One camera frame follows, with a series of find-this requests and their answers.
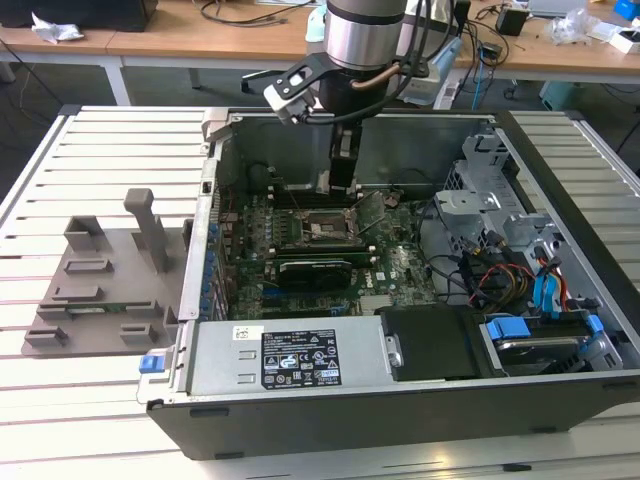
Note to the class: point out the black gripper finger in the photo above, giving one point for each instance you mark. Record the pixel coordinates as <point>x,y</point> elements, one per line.
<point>342,170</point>

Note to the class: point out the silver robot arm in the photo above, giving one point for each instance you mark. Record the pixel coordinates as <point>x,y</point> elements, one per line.
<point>360,35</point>

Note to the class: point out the CPU socket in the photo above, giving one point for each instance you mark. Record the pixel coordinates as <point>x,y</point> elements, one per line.
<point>327,231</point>

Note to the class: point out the round coin cell battery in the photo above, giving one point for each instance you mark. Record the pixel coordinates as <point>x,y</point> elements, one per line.
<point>392,199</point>

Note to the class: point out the black chair base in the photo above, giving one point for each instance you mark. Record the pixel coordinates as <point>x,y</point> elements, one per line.
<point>255,76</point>

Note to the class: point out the white power strip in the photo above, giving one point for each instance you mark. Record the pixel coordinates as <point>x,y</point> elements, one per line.
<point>448,97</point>

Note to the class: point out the black graphics card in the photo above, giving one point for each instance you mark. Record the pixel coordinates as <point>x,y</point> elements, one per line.
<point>315,275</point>

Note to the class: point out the green motherboard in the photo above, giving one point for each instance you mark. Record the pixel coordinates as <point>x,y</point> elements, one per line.
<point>405,270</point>

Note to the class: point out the silver finned heat sink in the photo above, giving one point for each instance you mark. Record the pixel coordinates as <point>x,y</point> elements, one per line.
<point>376,304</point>

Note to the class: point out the silver metal drive cage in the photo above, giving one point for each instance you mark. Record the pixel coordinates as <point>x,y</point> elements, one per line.
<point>482,155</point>

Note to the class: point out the tall black box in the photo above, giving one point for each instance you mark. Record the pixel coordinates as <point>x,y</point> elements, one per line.
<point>462,12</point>

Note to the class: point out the black power adapter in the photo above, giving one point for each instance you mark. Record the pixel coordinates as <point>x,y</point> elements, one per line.
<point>491,51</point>

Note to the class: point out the small black box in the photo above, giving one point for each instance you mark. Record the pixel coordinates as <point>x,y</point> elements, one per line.
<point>511,22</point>

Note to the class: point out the black plastic shroud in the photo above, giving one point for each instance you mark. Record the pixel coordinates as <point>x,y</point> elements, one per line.
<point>430,345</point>

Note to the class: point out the pale teal box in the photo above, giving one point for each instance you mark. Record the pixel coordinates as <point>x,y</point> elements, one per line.
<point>560,95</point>

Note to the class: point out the grey power supply unit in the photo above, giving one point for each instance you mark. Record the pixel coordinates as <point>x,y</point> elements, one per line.
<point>225,360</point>

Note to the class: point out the silver laptop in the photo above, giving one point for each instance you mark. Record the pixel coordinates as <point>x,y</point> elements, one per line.
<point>555,6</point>

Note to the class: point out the clear plastic bag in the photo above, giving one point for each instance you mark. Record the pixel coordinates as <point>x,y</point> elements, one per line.
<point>570,27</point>

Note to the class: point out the grey parts rack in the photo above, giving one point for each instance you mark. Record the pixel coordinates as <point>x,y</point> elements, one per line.
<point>125,300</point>

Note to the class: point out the black PC case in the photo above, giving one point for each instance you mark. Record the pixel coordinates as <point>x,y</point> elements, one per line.
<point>400,425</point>

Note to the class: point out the hard disk with blue carrier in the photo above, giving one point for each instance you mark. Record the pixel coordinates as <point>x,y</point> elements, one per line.
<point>540,352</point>

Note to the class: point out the blue case latch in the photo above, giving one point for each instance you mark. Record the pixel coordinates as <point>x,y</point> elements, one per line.
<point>150,364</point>

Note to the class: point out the white flat box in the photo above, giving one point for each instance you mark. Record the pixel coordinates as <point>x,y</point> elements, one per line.
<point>625,42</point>

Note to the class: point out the green RAM stick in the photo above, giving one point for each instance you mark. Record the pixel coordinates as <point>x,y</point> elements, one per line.
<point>95,308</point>

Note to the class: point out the large black box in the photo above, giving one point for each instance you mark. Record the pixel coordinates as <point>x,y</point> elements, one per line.
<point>75,12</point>

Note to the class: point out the blue box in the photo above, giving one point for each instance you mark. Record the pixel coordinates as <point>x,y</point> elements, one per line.
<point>627,9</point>

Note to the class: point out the crumpled white paper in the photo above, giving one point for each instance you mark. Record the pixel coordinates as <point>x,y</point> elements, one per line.
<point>55,30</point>

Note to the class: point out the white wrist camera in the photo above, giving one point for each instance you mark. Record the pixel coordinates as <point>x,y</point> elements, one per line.
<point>285,102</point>

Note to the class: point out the silver cage bracket plate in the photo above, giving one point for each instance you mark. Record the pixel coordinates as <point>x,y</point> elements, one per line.
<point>465,202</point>

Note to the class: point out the wooden desk white frame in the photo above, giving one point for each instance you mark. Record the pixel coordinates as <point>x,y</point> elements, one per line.
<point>550,57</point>
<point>150,45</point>

